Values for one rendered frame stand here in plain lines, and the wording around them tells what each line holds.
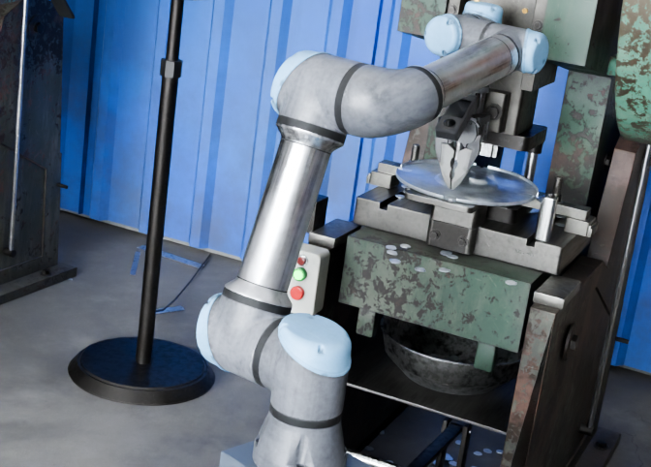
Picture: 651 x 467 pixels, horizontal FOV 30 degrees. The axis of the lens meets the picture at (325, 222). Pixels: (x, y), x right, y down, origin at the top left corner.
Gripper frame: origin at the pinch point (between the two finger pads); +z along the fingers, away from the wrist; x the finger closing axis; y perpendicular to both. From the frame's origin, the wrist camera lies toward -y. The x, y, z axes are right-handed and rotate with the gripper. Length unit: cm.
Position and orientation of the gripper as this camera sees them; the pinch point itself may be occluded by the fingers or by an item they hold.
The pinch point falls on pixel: (450, 183)
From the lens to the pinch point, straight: 240.8
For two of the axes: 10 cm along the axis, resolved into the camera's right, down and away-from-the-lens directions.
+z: -1.3, 9.5, 2.9
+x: -9.0, -2.4, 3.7
